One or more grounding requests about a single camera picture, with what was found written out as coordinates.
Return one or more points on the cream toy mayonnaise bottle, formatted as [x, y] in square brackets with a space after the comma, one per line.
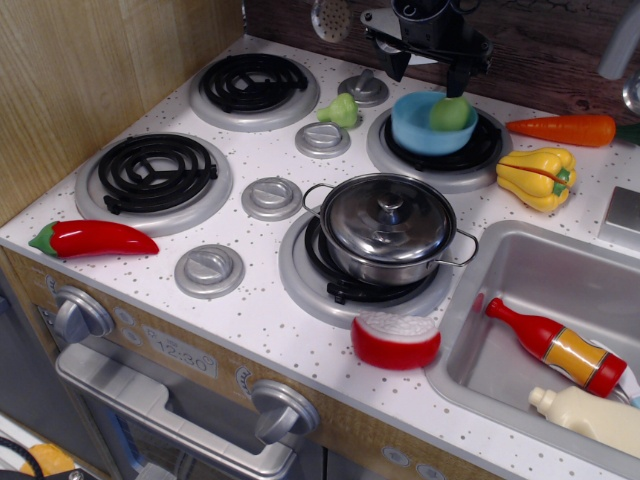
[609, 422]

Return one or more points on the left silver oven knob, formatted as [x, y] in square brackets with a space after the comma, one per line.
[80, 316]

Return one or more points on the red toy chili pepper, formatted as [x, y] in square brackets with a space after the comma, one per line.
[83, 238]

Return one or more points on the green toy pear top half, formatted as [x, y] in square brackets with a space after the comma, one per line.
[343, 111]

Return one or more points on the silver oven knob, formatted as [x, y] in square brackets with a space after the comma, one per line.
[282, 411]
[80, 316]

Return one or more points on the green toy pear half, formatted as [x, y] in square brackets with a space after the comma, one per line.
[343, 111]
[449, 114]

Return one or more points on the front right black burner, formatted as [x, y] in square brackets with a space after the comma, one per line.
[314, 282]

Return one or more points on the orange toy carrot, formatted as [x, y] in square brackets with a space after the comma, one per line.
[578, 130]

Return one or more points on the silver oven door handle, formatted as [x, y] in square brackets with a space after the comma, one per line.
[144, 400]

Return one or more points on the green toy pear bottom half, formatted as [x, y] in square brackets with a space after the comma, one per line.
[449, 114]

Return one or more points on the black burner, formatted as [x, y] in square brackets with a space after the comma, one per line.
[468, 169]
[314, 282]
[158, 183]
[253, 92]

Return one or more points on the silver faucet base block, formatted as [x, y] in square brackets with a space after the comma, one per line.
[620, 225]

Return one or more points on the light blue plastic bowl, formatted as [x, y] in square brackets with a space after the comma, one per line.
[410, 126]

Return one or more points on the hanging white slotted spatula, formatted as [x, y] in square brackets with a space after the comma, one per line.
[416, 60]

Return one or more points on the silver toy faucet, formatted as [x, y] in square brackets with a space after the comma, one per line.
[620, 49]

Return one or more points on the back right black burner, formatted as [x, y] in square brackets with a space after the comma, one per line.
[468, 169]

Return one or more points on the red toy ketchup bottle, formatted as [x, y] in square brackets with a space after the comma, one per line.
[591, 367]

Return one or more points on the silver stovetop knob front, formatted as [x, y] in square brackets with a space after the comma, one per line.
[209, 271]

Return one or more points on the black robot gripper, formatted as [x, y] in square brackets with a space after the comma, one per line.
[434, 29]

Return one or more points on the silver toy sink basin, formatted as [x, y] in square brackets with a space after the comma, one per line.
[481, 365]

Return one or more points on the hanging silver slotted ladle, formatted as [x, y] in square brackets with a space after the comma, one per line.
[331, 19]

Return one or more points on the right silver oven knob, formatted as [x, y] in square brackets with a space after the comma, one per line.
[282, 411]

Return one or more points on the red bowl of rice toy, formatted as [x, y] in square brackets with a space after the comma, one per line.
[393, 341]

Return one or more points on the yellow toy bell pepper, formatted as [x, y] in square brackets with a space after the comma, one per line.
[541, 179]

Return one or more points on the back left black burner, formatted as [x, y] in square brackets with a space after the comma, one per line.
[253, 92]

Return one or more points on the front left black burner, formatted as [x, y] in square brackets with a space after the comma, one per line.
[158, 183]

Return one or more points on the silver stovetop knob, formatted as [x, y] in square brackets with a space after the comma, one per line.
[366, 89]
[322, 140]
[272, 199]
[209, 271]

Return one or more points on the silver stovetop knob back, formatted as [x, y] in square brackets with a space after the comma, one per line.
[366, 89]

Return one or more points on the steel pot with lid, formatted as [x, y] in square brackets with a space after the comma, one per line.
[389, 229]

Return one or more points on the oven digital clock display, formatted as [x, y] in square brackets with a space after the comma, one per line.
[188, 355]

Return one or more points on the yellow object bottom left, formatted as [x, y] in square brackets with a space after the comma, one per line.
[51, 459]

